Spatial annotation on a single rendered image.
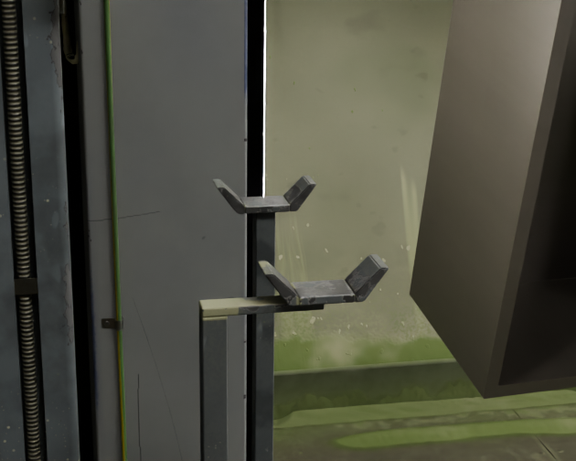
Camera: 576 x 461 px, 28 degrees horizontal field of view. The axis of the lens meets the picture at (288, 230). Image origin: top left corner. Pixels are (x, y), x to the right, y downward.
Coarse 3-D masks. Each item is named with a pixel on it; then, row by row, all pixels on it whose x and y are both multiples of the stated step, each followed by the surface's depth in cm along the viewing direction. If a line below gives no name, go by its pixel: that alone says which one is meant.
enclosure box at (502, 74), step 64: (512, 0) 182; (448, 64) 206; (512, 64) 183; (448, 128) 208; (512, 128) 185; (448, 192) 210; (512, 192) 186; (448, 256) 212; (512, 256) 189; (448, 320) 214; (512, 320) 226; (512, 384) 203
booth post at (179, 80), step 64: (128, 0) 120; (192, 0) 122; (128, 64) 122; (192, 64) 124; (128, 128) 125; (192, 128) 126; (128, 192) 127; (192, 192) 128; (128, 256) 129; (192, 256) 130; (128, 320) 131; (192, 320) 133; (128, 384) 134; (192, 384) 135; (128, 448) 136; (192, 448) 138
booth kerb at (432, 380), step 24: (432, 360) 289; (288, 384) 282; (312, 384) 283; (336, 384) 285; (360, 384) 286; (384, 384) 287; (408, 384) 289; (432, 384) 290; (456, 384) 292; (288, 408) 284; (312, 408) 285
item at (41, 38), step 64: (0, 0) 71; (0, 64) 71; (0, 128) 72; (64, 128) 74; (0, 192) 73; (64, 192) 74; (0, 256) 75; (64, 256) 76; (0, 320) 76; (64, 320) 77; (0, 384) 77; (64, 384) 78; (0, 448) 79; (64, 448) 80
